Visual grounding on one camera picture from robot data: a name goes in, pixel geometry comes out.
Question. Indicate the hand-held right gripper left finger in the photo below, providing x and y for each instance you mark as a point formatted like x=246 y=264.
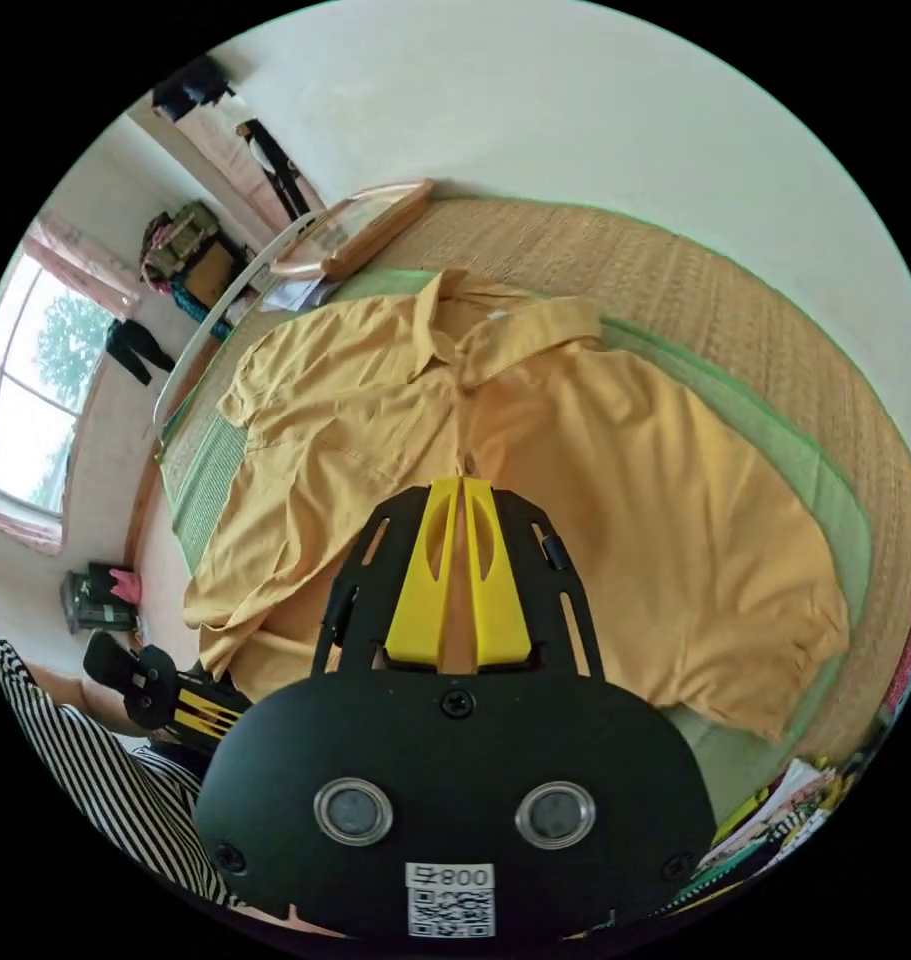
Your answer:
x=423 y=585

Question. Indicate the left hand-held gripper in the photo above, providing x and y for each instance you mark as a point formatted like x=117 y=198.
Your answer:
x=153 y=694

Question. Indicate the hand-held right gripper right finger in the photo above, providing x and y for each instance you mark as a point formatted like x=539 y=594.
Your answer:
x=498 y=592

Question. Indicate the yellow long sleeve shirt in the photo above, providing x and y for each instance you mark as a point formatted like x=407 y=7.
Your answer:
x=650 y=525

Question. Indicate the person's left hand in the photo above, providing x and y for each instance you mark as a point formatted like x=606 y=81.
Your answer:
x=80 y=697

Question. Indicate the person's right hand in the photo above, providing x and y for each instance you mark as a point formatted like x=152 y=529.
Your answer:
x=290 y=916

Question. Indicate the person's body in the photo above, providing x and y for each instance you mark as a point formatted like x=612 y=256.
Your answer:
x=102 y=795

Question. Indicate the black box with pink cloth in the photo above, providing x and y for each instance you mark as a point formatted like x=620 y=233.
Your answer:
x=95 y=604

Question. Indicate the pink curtain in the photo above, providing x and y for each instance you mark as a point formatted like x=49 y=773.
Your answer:
x=80 y=259
x=20 y=529

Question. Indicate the white papers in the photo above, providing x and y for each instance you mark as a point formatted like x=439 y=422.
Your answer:
x=290 y=294

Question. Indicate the pile of clothes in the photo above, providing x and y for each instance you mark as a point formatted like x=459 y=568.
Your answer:
x=785 y=814

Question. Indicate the wooden framed picture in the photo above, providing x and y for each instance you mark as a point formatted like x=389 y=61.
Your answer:
x=357 y=225

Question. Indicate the bed with woven mat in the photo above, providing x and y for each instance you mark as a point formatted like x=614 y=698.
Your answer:
x=725 y=300

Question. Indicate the black hanging garment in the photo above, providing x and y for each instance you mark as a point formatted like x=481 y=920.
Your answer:
x=136 y=349
x=279 y=169

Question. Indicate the window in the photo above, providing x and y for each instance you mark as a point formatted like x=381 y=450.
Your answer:
x=42 y=375

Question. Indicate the shelf with bags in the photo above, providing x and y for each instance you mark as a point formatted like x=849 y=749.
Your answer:
x=189 y=259

